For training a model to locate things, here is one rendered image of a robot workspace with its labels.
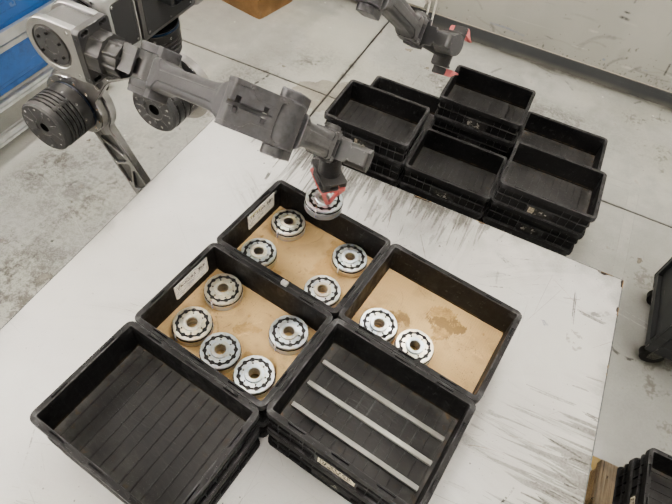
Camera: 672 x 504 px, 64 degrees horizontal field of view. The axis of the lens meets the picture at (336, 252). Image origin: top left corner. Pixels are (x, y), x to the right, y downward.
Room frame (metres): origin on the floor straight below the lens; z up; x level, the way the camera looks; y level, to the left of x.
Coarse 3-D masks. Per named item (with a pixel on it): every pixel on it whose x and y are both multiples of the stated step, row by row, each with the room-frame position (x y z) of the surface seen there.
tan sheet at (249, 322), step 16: (192, 304) 0.73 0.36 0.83; (240, 304) 0.75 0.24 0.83; (256, 304) 0.76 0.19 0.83; (272, 304) 0.77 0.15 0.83; (224, 320) 0.70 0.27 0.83; (240, 320) 0.70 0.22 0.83; (256, 320) 0.71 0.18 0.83; (272, 320) 0.72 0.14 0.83; (240, 336) 0.66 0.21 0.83; (256, 336) 0.66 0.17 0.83; (192, 352) 0.59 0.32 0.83; (224, 352) 0.60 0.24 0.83; (256, 352) 0.62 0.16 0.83; (272, 352) 0.62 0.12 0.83
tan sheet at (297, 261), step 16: (272, 240) 0.99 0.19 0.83; (304, 240) 1.00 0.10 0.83; (320, 240) 1.01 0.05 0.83; (336, 240) 1.02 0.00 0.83; (288, 256) 0.94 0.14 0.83; (304, 256) 0.94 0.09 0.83; (320, 256) 0.95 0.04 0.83; (368, 256) 0.98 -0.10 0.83; (288, 272) 0.88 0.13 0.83; (304, 272) 0.89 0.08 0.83; (320, 272) 0.90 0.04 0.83
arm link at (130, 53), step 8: (128, 48) 0.89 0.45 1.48; (136, 48) 0.89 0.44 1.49; (128, 56) 0.88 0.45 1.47; (136, 56) 0.88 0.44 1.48; (144, 56) 0.89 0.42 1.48; (152, 56) 0.89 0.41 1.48; (120, 64) 0.87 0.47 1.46; (128, 64) 0.87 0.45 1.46; (136, 64) 0.88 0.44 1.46; (144, 64) 0.87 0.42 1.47; (128, 72) 0.86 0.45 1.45; (136, 72) 0.87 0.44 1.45; (144, 72) 0.86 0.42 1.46; (144, 80) 0.85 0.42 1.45
